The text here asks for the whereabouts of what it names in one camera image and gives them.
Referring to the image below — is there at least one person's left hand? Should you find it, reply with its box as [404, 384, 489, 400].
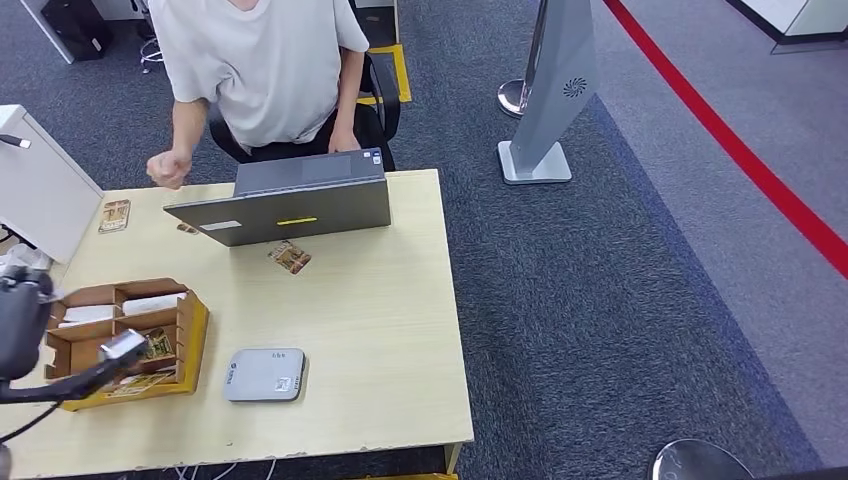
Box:
[327, 125, 362, 155]

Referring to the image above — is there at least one person's right hand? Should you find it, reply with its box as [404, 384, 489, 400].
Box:
[145, 149, 195, 191]

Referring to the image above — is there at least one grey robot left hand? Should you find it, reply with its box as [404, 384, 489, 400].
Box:
[0, 264, 56, 382]

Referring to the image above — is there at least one wooden organizer box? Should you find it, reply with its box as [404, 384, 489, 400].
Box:
[43, 277, 211, 413]

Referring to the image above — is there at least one white card stack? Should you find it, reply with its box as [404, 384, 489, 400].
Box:
[58, 304, 115, 330]
[121, 292, 188, 317]

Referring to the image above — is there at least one person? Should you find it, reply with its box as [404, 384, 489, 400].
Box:
[145, 0, 399, 191]

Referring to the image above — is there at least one gold printed card sleeve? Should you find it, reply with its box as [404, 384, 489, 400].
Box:
[105, 372, 177, 399]

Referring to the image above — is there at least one black office chair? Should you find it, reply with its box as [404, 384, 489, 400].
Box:
[207, 51, 403, 174]

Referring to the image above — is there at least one white plastic device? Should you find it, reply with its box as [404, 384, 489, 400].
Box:
[0, 242, 56, 274]

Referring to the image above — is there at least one yellow floor tape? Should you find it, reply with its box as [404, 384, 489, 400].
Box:
[355, 43, 413, 107]
[351, 472, 460, 480]

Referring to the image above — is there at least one grey laptop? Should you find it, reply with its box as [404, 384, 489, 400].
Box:
[162, 146, 393, 248]

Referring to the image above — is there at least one chrome stool base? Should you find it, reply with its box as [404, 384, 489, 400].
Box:
[138, 36, 167, 75]

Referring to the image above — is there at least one white table leg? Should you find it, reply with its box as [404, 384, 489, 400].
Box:
[362, 0, 401, 46]

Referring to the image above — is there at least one white cabinet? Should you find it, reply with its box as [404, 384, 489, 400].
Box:
[0, 104, 105, 265]

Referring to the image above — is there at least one black box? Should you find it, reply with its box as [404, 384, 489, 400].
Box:
[39, 0, 114, 64]

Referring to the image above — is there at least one chrome stanchion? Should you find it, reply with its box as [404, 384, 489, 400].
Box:
[496, 0, 550, 121]

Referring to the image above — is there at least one white desk panel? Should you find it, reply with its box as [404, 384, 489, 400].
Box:
[17, 0, 76, 66]

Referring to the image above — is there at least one grey kiosk stand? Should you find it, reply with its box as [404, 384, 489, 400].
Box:
[496, 0, 600, 186]

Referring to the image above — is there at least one red floor tape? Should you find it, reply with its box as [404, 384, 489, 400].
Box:
[601, 0, 848, 281]

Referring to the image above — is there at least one chrome dome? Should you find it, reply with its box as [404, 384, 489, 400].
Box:
[650, 438, 757, 480]

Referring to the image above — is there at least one white counter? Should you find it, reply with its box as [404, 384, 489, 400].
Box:
[725, 0, 848, 56]

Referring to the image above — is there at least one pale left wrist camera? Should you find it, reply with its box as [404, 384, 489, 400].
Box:
[99, 329, 150, 364]

